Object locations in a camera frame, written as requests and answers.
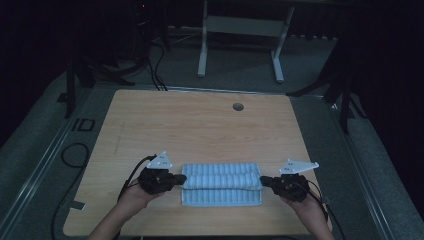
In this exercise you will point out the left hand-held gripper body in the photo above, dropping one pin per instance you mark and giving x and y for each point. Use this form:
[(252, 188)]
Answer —
[(156, 181)]

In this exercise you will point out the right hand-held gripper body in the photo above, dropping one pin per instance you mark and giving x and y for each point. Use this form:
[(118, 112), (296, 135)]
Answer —
[(291, 186)]

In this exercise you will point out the blue striped towel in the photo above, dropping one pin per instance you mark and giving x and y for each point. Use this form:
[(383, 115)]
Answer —
[(220, 186)]

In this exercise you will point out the person's left hand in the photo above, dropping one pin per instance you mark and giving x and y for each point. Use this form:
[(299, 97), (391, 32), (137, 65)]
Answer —
[(136, 198)]

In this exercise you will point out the person's right hand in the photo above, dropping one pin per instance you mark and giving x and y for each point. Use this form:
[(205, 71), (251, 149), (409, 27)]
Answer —
[(308, 206)]

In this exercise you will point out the black metal stand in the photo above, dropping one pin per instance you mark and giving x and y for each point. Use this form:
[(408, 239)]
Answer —
[(345, 100), (70, 86)]

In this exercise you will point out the dark equipment rack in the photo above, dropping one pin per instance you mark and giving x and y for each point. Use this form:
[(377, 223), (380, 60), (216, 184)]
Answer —
[(142, 30)]

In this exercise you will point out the black rectangular floor bracket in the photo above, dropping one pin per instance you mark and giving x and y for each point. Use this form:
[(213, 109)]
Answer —
[(83, 125)]

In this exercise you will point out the white desk frame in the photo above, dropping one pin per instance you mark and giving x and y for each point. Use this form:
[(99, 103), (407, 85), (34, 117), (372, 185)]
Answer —
[(245, 26)]

